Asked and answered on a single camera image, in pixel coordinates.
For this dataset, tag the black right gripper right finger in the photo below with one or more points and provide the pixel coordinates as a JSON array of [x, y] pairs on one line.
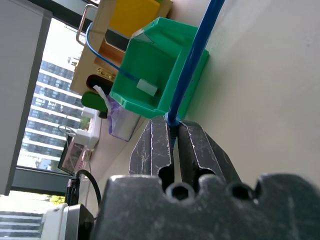
[[197, 150]]

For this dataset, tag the pink framed box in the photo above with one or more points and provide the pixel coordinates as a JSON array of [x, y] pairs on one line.
[[73, 157]]

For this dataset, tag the green plastic bin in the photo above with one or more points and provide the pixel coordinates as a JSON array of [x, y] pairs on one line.
[[147, 57]]

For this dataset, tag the green round object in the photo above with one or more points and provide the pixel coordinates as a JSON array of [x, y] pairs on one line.
[[93, 101]]

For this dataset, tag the yellow plastic bin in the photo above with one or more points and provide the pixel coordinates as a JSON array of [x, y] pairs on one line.
[[135, 15]]

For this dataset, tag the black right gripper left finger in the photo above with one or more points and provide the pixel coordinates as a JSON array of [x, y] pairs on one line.
[[152, 147]]

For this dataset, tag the white and grey device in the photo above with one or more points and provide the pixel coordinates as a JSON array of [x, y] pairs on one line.
[[67, 222]]

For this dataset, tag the light wooden box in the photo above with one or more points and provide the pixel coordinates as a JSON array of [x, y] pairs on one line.
[[86, 72]]

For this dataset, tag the white coupler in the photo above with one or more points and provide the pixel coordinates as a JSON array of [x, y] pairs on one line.
[[147, 87]]

